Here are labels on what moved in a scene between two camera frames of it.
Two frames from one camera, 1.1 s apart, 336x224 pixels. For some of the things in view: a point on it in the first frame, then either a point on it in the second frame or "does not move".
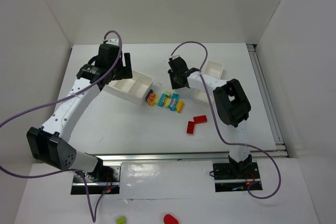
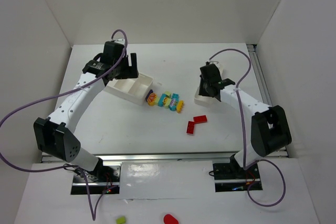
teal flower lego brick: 174,100 does not move
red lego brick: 190,127 does not move
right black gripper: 177,77 → 203,91
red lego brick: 199,119 does not move
